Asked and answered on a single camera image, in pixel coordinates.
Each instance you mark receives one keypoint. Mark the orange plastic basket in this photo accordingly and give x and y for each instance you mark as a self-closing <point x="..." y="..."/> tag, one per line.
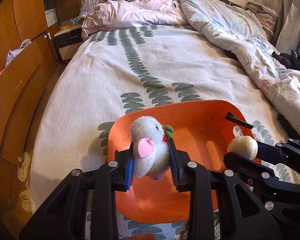
<point x="202" y="140"/>

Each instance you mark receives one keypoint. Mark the black hair clip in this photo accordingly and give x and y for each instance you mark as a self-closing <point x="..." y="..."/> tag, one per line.
<point x="238" y="121"/>

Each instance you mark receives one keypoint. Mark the white storage box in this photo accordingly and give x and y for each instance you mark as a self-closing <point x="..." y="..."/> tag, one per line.
<point x="50" y="17"/>

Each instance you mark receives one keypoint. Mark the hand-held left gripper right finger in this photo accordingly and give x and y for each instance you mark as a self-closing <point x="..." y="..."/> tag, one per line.
<point x="174" y="171"/>

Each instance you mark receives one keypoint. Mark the dark and cream nightstand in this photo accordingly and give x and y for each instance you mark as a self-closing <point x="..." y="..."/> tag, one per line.
<point x="68" y="40"/>

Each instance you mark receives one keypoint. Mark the patterned cushion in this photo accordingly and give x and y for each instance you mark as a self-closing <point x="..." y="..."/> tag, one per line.
<point x="262" y="13"/>

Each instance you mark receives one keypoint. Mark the crumpled plastic bag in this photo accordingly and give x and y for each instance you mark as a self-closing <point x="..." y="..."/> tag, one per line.
<point x="14" y="53"/>

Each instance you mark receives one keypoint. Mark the white leaf-print bed cover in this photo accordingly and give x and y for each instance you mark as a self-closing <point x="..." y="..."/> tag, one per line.
<point x="109" y="80"/>

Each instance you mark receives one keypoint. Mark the light blue printed quilt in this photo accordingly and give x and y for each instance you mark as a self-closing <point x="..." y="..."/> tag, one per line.
<point x="240" y="32"/>

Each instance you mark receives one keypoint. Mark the black clothing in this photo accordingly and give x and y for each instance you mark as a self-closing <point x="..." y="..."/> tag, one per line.
<point x="293" y="60"/>

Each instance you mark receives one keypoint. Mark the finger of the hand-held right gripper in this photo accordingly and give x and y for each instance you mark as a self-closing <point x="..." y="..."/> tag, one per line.
<point x="242" y="163"/>
<point x="266" y="150"/>

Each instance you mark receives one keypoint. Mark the cream round hair accessory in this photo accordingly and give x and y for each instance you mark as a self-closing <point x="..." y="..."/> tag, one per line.
<point x="243" y="146"/>

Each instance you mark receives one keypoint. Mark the white plush toy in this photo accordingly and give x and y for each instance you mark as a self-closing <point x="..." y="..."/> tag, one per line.
<point x="148" y="152"/>

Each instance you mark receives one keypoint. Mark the wooden wardrobe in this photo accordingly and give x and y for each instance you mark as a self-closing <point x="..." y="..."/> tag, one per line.
<point x="17" y="62"/>

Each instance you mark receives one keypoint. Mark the grey curtain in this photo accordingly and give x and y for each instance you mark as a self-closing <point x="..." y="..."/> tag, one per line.
<point x="293" y="15"/>

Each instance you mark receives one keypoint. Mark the cream clog slipper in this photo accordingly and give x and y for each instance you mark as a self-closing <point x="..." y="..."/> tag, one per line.
<point x="26" y="200"/>
<point x="24" y="166"/>

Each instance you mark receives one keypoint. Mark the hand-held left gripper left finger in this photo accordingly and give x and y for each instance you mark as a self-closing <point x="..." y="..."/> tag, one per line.
<point x="129" y="173"/>

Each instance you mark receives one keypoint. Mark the hanging clear plastic bag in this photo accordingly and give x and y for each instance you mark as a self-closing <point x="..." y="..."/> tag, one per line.
<point x="88" y="3"/>

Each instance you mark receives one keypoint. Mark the person's left hand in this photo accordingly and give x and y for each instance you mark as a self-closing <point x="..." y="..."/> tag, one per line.
<point x="138" y="237"/>

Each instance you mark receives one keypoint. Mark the pink quilt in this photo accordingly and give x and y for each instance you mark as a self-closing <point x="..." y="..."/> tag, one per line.
<point x="130" y="12"/>

